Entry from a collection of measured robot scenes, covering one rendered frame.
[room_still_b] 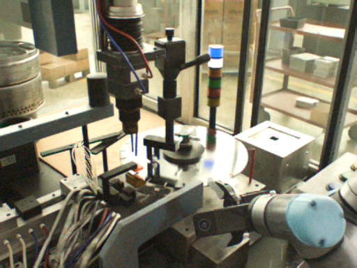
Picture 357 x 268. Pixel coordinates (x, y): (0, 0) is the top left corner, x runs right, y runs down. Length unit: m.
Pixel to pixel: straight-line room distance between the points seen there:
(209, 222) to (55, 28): 0.49
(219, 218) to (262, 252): 0.30
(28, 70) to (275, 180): 0.88
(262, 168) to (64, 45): 0.66
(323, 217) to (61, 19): 0.61
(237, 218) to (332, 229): 0.20
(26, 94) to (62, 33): 0.60
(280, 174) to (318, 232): 0.57
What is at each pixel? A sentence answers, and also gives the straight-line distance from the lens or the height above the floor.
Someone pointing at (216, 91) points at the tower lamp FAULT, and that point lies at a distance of 1.21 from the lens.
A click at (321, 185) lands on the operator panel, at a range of 1.01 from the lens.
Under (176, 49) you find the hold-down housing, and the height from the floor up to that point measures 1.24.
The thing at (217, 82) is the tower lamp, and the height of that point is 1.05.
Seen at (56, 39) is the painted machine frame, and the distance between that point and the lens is 0.83.
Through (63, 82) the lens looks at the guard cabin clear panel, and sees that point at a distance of 1.96.
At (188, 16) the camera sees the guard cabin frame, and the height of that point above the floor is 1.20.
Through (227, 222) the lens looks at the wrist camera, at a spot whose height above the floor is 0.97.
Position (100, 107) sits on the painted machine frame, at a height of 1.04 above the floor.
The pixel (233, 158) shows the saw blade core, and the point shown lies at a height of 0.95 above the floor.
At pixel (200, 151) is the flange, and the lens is 0.97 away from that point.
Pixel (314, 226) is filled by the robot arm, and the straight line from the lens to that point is 0.57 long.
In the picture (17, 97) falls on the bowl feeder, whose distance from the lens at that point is 1.39.
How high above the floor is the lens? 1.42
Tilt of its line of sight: 26 degrees down
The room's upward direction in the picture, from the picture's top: 1 degrees clockwise
